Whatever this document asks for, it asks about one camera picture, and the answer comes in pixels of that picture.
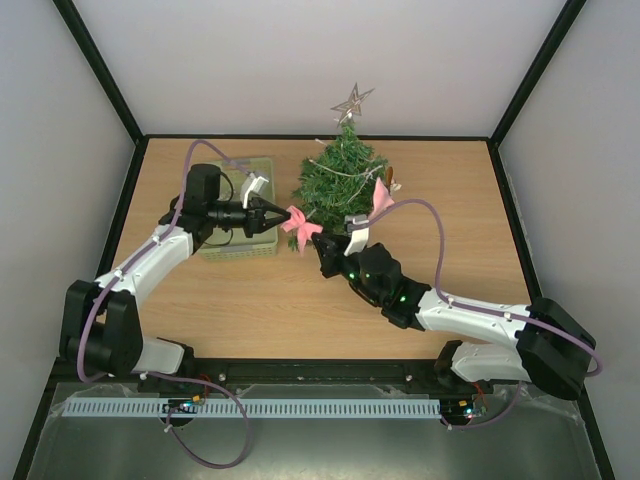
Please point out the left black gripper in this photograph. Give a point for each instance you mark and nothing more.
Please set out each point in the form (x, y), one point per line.
(256, 222)

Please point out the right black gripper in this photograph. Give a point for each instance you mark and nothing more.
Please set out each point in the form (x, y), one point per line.
(333, 259)

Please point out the pink ornaments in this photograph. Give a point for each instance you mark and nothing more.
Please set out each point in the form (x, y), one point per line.
(301, 227)

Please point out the green plastic basket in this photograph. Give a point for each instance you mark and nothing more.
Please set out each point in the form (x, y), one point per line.
(234, 244)

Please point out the small green christmas tree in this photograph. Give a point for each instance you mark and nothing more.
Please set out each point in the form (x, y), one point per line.
(339, 181)

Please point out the pink felt triangle ornament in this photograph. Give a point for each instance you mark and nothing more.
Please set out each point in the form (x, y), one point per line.
(381, 199)

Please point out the silver star ornament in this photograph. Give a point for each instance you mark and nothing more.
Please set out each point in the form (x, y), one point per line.
(352, 106)

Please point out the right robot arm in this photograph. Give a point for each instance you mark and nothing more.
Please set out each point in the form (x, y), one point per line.
(540, 343)

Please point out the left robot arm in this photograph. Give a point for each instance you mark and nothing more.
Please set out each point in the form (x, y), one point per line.
(101, 330)

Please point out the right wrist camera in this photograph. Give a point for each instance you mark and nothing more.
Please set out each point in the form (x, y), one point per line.
(357, 228)

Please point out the white slotted cable duct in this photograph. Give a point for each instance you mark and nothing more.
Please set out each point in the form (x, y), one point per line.
(254, 408)

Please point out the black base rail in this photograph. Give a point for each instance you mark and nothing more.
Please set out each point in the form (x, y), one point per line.
(410, 376)

